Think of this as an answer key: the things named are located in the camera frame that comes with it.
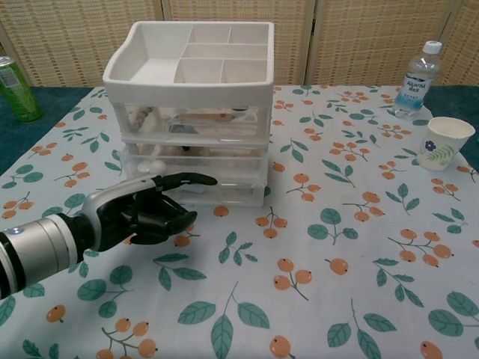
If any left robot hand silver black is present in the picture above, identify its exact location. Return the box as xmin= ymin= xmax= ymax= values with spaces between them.
xmin=80 ymin=172 xmax=219 ymax=252

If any clear plastic drawer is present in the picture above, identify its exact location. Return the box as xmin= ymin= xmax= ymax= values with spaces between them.
xmin=123 ymin=140 xmax=269 ymax=170
xmin=121 ymin=104 xmax=269 ymax=144
xmin=125 ymin=164 xmax=269 ymax=207

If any slim brown pen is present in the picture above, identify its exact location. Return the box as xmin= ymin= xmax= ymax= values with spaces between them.
xmin=175 ymin=113 xmax=240 ymax=123

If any dark teal table cover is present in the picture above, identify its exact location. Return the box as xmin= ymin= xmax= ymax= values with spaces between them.
xmin=0 ymin=84 xmax=479 ymax=177

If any green drink can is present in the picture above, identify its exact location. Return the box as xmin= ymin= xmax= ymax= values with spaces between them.
xmin=0 ymin=55 xmax=43 ymax=124

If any floral leaf print tablecloth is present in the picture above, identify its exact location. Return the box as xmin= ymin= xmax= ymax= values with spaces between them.
xmin=0 ymin=85 xmax=479 ymax=359

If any bamboo folding screen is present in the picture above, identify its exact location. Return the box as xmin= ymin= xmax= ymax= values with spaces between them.
xmin=0 ymin=0 xmax=479 ymax=89

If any clear water bottle blue label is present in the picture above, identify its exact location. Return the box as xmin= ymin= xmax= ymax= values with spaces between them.
xmin=393 ymin=40 xmax=442 ymax=119

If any white paper cup flower print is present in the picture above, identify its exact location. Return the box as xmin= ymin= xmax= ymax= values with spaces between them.
xmin=415 ymin=116 xmax=476 ymax=172

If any white plastic drawer organizer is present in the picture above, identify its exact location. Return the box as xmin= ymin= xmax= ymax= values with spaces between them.
xmin=103 ymin=21 xmax=276 ymax=207

